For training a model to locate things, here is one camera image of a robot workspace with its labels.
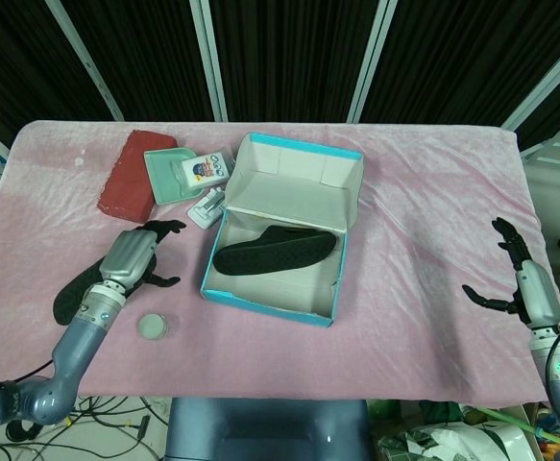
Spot black floor cable tangle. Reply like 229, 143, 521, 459
0, 396, 170, 461

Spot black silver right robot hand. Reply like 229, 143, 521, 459
461, 216, 560, 330

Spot green white plastic bags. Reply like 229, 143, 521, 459
370, 400, 560, 461

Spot black curtain backdrop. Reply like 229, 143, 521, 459
0, 0, 560, 150

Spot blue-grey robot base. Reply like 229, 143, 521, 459
165, 397, 373, 461

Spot small round white jar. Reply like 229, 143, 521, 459
137, 311, 170, 341

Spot pink velvet tablecloth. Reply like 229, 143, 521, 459
0, 119, 560, 408

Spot white aluminium frame post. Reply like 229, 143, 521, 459
345, 0, 400, 124
187, 0, 231, 122
43, 0, 127, 121
499, 0, 560, 133

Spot turquoise shoe box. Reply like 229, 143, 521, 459
198, 133, 365, 329

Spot mint green square plate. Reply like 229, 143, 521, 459
143, 147, 203, 206

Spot black shoe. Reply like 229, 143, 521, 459
211, 225, 337, 279
52, 261, 110, 328

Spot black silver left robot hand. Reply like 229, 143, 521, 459
100, 219, 188, 294

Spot white cartoon print packet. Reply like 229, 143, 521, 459
179, 149, 235, 188

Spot red brick block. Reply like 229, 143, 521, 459
96, 130, 179, 225

